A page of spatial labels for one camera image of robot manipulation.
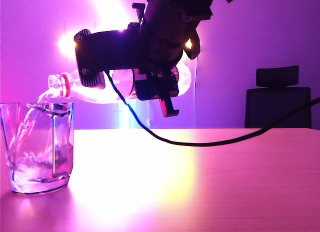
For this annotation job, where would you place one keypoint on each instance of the bright LED light tube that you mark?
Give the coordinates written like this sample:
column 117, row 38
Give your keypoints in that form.
column 110, row 7

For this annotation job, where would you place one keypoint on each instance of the black office chair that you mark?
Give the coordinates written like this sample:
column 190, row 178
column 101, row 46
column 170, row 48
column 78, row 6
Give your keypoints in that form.
column 277, row 107

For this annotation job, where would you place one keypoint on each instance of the clear plastic water bottle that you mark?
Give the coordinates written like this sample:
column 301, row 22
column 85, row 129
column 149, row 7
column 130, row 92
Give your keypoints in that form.
column 125, row 80

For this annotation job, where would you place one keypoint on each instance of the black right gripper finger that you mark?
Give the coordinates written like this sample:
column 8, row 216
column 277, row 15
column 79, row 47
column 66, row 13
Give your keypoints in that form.
column 139, row 13
column 153, row 92

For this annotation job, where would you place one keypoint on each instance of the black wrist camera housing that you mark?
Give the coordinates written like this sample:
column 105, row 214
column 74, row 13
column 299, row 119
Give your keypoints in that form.
column 100, row 54

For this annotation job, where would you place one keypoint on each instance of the clear glass mug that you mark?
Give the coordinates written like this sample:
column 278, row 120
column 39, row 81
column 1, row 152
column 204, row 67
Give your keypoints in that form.
column 37, row 147

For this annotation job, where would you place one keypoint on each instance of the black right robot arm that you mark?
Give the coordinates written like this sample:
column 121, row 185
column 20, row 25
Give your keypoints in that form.
column 175, row 14

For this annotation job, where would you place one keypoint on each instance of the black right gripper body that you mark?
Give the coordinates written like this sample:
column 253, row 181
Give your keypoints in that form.
column 155, row 49

